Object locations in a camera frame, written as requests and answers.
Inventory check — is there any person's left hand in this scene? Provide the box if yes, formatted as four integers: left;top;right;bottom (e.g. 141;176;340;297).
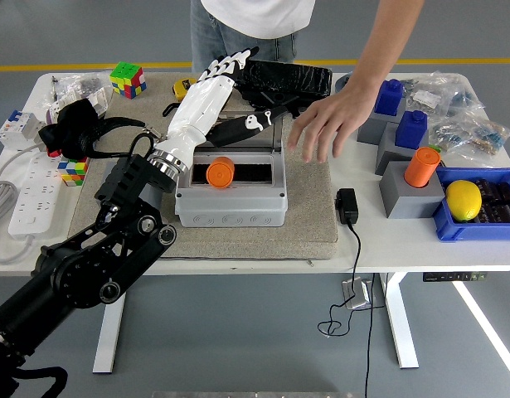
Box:
286;80;376;164

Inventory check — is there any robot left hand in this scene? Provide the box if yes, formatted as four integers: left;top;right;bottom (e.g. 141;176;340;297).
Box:
154;46;289;163

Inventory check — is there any orange cylinder battery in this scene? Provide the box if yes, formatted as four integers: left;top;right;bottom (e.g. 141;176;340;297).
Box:
403;146;442;188
206;156;236;190

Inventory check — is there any grey electrical box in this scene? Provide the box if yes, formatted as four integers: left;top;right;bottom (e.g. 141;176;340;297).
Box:
174;109;289;228

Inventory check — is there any yellow tape measure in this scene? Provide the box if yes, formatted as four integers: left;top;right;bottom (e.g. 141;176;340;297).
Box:
162;77;198;118

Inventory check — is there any blue-grey dish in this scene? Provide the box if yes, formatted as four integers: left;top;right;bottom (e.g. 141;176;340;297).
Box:
334;70;353;95

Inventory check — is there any blue bottle-shaped block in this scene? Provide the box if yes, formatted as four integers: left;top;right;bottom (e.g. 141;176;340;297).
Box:
374;78;406;117
394;109;430;151

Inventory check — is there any black wrapped case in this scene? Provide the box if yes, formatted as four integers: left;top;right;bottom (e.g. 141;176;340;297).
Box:
233;59;333;121

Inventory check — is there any large Rubik's cube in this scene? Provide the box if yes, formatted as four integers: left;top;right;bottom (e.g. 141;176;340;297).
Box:
109;61;148;100

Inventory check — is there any black power adapter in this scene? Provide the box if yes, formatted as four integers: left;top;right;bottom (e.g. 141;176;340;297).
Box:
334;187;360;226

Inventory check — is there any clear bag of components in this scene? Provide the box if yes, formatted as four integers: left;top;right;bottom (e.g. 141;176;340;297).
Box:
428;115;475;157
465;118;510;158
444;72;488;125
403;74;459;121

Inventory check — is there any white socket module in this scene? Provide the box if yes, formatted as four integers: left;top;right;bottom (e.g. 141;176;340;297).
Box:
86;88;111;119

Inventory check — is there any clear bag of screws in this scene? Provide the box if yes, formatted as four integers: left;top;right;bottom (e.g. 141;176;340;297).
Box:
55;70;114;100

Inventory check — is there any black cloth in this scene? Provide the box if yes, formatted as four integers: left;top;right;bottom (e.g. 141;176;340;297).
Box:
38;98;104;161

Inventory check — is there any white table leg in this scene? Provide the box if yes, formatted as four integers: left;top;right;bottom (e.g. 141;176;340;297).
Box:
91;289;130;374
378;272;420;370

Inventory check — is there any black table control panel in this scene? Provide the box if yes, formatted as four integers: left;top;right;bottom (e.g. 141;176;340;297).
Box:
422;271;489;283

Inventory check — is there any small Rubik's cube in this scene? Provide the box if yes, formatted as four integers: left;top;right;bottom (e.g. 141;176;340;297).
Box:
57;156;90;187

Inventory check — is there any grey-brown mat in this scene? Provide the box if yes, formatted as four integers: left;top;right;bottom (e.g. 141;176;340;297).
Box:
67;72;339;262

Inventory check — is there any yellow lemon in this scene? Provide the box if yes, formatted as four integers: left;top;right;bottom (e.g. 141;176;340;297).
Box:
444;179;483;222

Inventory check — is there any blue plastic bin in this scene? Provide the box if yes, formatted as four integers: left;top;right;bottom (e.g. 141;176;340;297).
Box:
431;167;510;244

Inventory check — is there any white circuit breaker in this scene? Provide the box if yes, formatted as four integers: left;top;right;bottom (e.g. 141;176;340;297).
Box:
0;109;46;151

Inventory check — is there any white power strip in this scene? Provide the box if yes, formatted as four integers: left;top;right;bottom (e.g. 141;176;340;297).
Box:
7;153;65;240

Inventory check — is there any black adapter cord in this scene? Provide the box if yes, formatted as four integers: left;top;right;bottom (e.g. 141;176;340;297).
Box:
317;221;389;398

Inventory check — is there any silver metal bracket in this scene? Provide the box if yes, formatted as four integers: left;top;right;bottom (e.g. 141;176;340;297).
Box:
340;278;374;311

